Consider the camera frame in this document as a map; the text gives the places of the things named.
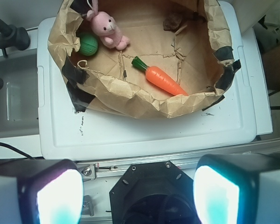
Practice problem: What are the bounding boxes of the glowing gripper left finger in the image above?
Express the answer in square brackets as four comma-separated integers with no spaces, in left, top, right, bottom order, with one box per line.
[0,159,84,224]

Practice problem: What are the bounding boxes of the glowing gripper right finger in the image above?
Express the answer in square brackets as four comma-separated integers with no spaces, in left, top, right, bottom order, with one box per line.
[193,153,280,224]

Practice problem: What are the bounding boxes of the orange plastic carrot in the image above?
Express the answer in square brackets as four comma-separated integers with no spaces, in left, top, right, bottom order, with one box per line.
[131,56,188,96]

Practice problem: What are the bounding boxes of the white plastic cooler lid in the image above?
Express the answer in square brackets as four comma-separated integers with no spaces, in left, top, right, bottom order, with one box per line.
[37,0,258,161]

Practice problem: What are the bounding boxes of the white sink basin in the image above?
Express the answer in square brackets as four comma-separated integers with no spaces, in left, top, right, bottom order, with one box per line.
[0,49,39,138]

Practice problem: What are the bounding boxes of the black faucet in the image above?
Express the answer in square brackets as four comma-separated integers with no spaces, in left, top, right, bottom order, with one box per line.
[0,19,30,58]

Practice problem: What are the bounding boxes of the crumpled brown paper bag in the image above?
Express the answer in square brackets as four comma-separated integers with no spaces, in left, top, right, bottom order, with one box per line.
[48,0,241,119]

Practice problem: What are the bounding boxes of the green rubber ball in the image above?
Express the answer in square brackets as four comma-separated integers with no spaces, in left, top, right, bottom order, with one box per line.
[78,33,98,56]

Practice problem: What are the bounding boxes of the brown rock piece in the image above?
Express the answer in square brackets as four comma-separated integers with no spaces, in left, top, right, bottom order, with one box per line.
[163,12,183,31]

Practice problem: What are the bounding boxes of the pink plush bunny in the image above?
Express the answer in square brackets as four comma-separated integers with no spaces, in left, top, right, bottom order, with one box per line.
[82,0,130,51]

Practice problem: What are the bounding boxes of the black cable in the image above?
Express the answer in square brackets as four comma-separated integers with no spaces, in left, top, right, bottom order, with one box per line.
[0,140,38,160]

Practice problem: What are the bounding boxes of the black octagonal mount plate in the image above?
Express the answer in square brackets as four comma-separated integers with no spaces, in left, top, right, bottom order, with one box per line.
[109,162,201,224]

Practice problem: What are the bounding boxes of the aluminium extrusion rail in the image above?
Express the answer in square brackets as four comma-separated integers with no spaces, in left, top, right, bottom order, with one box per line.
[76,138,280,181]

